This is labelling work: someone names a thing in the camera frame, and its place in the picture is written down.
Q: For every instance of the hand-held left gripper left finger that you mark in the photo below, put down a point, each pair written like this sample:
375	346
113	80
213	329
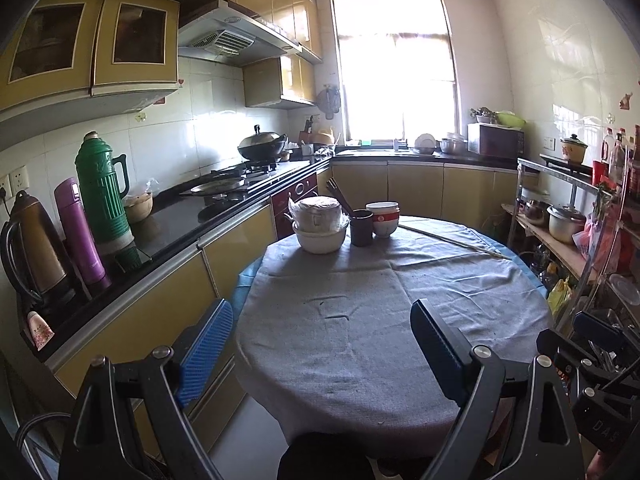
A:
202	355

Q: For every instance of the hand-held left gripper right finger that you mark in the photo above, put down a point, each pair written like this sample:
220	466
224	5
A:
442	350

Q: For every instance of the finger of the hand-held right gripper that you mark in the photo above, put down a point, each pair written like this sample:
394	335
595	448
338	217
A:
600	332
562	355

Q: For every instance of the clear plastic container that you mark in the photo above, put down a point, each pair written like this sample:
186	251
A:
625	292

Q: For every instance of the yellow plastic bag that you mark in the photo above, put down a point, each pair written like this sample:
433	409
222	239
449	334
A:
560	297

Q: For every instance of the blue table cover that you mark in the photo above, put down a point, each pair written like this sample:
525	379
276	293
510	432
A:
245	287

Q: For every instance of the cooking oil bottle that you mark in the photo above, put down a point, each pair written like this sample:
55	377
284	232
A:
542	265

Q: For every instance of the pink red shopping bag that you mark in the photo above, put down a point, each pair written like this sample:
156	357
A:
597	242

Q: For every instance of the long wooden stick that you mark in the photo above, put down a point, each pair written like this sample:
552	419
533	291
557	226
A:
450	241

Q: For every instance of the large steel pot with lid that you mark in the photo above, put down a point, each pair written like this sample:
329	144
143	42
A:
566	225

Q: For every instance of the small steel pot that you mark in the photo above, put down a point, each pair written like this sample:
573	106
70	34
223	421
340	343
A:
535	212

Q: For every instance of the red banded white bowl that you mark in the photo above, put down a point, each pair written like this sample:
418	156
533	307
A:
384	225

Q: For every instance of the black chopstick cup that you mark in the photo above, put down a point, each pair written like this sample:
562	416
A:
361	230

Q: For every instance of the plain white bowl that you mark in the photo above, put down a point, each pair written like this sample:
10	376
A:
382	207

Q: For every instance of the black round stool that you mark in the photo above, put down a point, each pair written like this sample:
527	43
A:
325	457

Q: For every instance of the red container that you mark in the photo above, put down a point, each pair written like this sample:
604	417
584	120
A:
601	172

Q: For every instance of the brown bowl with plastic bag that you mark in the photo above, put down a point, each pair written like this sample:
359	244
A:
137	205

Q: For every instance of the cream metal basin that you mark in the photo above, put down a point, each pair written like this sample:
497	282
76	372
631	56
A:
320	241

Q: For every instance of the small floral cup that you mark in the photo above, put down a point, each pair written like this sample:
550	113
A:
40	330

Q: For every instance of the flat metal griddle pan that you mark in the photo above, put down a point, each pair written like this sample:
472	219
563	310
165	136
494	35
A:
217	186

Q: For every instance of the purple vacuum bottle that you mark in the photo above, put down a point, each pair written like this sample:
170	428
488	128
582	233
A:
82	235

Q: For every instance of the dark sauce bottle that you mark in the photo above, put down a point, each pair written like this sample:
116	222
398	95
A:
634	165

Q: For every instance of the metal storage rack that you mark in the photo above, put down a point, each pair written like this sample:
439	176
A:
550	167

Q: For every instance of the clear glass bottle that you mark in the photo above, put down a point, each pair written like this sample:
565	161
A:
618	160

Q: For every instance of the black induction cooker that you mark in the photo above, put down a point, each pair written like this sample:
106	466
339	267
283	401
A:
565	162

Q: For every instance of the dark red built-in appliance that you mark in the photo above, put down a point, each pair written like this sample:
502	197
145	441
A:
295	200

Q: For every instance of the plastic-wrapped white container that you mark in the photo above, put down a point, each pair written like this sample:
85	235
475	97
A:
317	212

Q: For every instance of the bundle of dark chopsticks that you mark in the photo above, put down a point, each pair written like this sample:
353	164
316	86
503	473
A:
340	197

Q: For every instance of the cream enamel pot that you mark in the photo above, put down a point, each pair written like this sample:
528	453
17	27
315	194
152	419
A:
574	150

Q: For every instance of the green thermos jug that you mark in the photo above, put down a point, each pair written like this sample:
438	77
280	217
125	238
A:
102	195

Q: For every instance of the black gas stove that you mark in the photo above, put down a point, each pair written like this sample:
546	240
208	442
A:
260	172

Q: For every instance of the brown electric kettle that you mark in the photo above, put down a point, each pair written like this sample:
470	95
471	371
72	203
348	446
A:
35	250

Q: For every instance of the steel pots with lids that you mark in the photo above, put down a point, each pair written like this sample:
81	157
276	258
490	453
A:
452	145

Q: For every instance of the white plates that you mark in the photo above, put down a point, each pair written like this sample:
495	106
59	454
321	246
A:
425	144

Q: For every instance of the dark microwave oven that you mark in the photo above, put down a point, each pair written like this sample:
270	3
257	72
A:
492	141

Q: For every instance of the black wok with lid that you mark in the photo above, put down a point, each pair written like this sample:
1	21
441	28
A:
262	144

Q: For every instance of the green plastic basin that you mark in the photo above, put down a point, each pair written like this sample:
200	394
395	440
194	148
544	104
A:
512	120

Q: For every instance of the small potted plant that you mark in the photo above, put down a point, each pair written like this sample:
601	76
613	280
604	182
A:
482	116

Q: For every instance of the knife block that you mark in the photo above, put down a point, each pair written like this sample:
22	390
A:
306	132

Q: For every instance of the hanging grey utensils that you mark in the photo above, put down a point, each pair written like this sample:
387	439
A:
329	102

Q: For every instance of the bright window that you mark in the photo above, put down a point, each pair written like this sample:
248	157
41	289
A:
395	70

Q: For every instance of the silver range hood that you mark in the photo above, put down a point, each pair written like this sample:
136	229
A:
235	35

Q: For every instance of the glass-front yellow cabinet door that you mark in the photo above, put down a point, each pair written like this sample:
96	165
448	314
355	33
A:
135	40
45	45

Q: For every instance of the white wall socket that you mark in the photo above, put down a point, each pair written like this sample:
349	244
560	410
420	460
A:
548	143

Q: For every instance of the double wall socket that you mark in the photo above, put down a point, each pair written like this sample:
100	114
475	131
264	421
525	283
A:
12	182

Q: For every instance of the small yellow wall cabinet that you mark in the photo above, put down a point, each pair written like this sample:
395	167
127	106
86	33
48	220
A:
272	82

